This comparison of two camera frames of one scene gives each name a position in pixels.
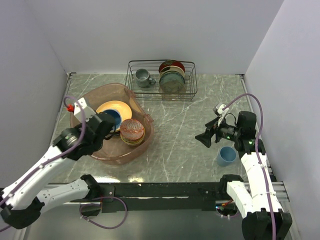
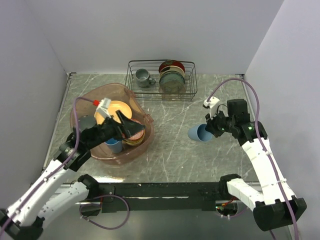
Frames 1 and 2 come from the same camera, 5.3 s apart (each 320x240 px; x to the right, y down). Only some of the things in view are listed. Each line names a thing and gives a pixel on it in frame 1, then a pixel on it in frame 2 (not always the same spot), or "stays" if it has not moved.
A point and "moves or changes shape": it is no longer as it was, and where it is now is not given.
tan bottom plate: x=124 y=109 stays
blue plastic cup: x=226 y=156 to x=200 y=133
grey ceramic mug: x=143 y=79 stays
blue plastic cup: x=116 y=115 moves or changes shape
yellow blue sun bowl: x=133 y=142 stays
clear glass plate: x=172 y=87 stays
